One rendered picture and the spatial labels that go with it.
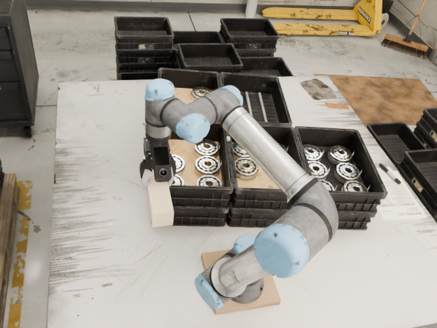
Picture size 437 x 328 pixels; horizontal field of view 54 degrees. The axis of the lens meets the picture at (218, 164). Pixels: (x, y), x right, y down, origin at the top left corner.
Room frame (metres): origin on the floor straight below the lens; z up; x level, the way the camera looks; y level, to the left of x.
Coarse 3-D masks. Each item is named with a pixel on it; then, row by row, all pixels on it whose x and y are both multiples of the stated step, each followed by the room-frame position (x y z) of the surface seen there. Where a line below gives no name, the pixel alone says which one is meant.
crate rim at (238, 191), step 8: (296, 136) 1.47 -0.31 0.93; (296, 144) 1.41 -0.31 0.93; (232, 152) 1.30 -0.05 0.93; (232, 160) 1.25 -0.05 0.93; (232, 168) 1.21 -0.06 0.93; (304, 168) 1.28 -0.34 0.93; (240, 192) 1.10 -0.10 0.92; (248, 192) 1.11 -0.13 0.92; (256, 192) 1.11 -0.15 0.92; (264, 192) 1.12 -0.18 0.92; (272, 192) 1.12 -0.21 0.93; (280, 192) 1.13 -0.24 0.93
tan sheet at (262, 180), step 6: (258, 168) 1.34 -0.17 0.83; (258, 174) 1.30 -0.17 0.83; (264, 174) 1.31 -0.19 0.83; (240, 180) 1.25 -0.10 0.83; (246, 180) 1.26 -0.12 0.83; (252, 180) 1.26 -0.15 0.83; (258, 180) 1.27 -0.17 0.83; (264, 180) 1.27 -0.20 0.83; (270, 180) 1.28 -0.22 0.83; (240, 186) 1.22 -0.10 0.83; (246, 186) 1.22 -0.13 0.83; (252, 186) 1.23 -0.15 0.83; (258, 186) 1.24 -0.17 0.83; (264, 186) 1.24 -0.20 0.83; (270, 186) 1.25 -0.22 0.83; (276, 186) 1.25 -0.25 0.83
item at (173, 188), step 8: (224, 136) 1.39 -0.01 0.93; (232, 176) 1.16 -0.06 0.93; (232, 184) 1.12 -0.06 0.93; (176, 192) 1.06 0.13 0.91; (184, 192) 1.06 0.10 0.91; (192, 192) 1.07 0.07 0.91; (200, 192) 1.07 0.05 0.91; (208, 192) 1.08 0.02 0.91; (216, 192) 1.08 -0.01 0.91; (224, 192) 1.09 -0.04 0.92; (232, 192) 1.10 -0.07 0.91
